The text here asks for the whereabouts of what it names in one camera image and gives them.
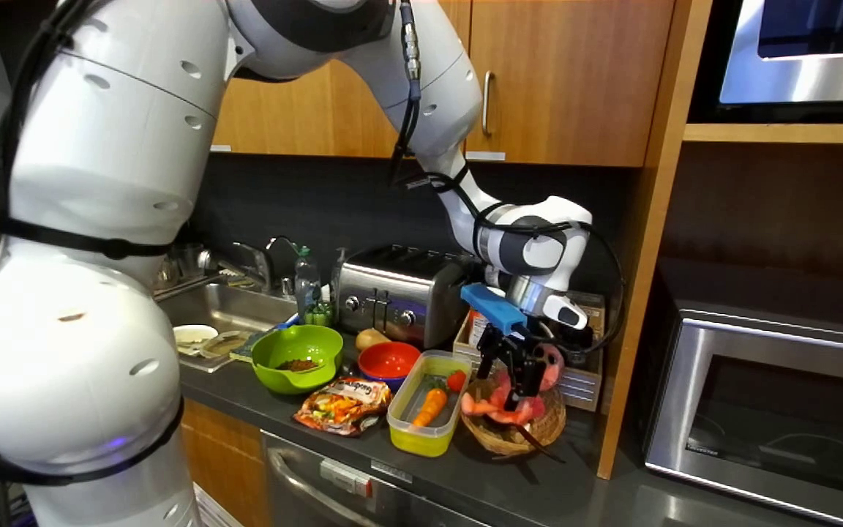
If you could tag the toy tomato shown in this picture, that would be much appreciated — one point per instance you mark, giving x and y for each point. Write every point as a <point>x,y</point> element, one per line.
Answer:
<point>456,380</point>

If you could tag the stainless steel sink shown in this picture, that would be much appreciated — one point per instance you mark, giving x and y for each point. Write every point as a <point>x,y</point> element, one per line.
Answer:
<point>231,307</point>

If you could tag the built-in oven door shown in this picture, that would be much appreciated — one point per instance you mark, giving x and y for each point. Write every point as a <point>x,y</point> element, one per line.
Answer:
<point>802,73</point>

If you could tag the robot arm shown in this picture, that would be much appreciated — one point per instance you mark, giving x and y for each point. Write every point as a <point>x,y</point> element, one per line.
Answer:
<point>99,219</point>

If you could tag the microwave door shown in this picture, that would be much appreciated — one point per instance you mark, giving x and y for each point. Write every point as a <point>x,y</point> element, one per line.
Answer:
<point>773,424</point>

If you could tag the red bowl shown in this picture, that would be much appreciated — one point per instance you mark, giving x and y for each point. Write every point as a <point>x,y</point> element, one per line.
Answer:
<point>388,360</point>

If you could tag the wicker basket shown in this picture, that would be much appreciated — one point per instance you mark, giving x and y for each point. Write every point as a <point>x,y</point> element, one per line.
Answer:
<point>538,432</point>

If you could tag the wooden crate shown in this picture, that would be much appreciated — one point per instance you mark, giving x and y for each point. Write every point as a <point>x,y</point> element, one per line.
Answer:
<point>582,380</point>

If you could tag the clear bottle green cap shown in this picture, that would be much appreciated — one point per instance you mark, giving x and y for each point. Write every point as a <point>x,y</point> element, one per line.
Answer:
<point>307,282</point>

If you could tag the stainless steel toaster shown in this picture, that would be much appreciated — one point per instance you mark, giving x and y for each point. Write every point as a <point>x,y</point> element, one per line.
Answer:
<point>392,293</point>

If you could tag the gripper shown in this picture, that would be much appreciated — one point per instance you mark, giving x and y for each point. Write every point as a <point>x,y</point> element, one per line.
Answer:
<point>515,342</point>

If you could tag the clear plastic container yellow base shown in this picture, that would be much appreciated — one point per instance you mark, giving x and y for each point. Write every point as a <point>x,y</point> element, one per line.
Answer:
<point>421,439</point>

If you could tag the light green bowl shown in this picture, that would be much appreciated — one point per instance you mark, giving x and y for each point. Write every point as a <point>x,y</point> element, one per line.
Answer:
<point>297,344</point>

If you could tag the toy carrot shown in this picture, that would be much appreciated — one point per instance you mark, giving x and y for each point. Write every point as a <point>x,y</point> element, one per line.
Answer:
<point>430,407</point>

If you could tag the white plate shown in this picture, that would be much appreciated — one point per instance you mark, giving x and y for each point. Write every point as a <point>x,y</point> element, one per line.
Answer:
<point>195,334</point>

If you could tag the stainless steel microwave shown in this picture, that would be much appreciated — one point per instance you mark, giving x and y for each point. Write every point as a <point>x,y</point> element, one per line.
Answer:
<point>758,410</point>

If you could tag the wooden base cabinet door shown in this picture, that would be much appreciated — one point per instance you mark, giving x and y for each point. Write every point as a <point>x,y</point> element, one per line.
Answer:
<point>227,461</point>

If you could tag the instant noodle packet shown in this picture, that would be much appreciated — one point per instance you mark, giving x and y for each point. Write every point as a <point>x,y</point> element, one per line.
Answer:
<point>341,406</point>

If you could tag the wooden wall cabinet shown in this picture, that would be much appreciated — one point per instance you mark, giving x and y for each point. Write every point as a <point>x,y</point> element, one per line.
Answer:
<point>575,73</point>

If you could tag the stainless steel dishwasher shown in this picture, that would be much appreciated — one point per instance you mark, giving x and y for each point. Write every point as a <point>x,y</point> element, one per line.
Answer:
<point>304,498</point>

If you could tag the chrome tap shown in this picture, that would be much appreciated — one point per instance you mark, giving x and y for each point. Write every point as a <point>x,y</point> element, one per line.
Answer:
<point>253,260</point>

